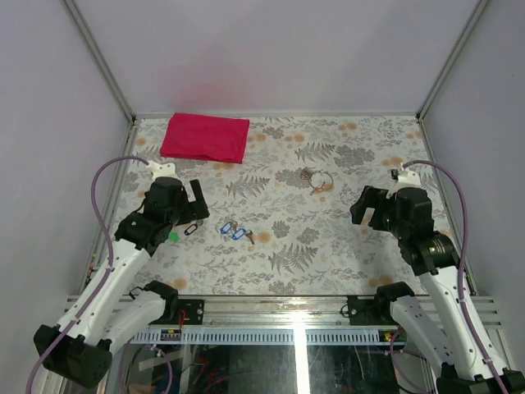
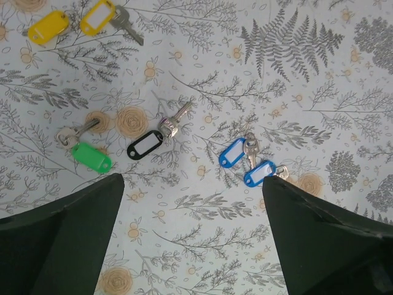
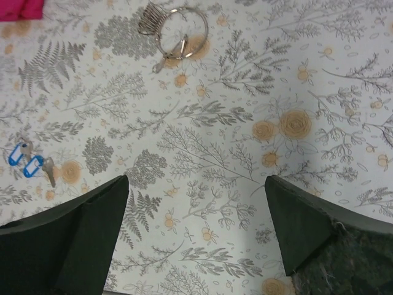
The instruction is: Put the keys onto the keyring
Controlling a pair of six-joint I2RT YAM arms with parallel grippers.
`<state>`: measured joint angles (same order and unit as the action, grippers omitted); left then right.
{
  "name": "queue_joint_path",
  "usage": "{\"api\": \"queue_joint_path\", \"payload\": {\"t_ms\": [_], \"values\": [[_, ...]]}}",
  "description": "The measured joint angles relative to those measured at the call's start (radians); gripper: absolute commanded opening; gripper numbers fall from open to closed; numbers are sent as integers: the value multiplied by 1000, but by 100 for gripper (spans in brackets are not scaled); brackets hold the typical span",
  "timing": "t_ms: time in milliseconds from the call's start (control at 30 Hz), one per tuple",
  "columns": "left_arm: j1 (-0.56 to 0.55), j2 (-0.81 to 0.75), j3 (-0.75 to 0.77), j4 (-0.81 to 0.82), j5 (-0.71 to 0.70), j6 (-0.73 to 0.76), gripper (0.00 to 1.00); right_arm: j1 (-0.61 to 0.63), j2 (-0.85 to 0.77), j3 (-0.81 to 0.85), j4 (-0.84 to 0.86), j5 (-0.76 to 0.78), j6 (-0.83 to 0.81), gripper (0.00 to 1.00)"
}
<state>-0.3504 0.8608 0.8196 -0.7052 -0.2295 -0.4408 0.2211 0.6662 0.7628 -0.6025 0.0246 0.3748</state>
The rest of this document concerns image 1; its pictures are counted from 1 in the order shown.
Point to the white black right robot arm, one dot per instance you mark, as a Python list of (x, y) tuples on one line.
[(458, 349)]

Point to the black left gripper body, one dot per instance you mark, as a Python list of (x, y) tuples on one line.
[(190, 211)]

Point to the metal keyring with clips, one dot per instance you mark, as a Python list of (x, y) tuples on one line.
[(318, 180)]

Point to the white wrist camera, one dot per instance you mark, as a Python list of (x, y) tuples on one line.
[(404, 178), (161, 170)]

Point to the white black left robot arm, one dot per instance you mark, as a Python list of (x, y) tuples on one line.
[(81, 345)]

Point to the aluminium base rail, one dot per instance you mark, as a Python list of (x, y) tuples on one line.
[(251, 311)]

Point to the black tagged key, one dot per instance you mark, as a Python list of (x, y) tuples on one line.
[(193, 227)]

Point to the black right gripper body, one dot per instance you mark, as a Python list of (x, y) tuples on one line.
[(383, 214)]

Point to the folded pink cloth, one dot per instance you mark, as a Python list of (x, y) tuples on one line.
[(206, 138)]

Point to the blue tagged key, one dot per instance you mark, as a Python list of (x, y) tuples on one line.
[(229, 227), (240, 233)]

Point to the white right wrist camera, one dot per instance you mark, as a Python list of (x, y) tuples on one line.
[(404, 178)]

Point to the white slotted cable duct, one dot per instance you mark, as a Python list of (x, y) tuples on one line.
[(280, 336)]

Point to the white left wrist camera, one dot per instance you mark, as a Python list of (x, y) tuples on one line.
[(161, 170)]

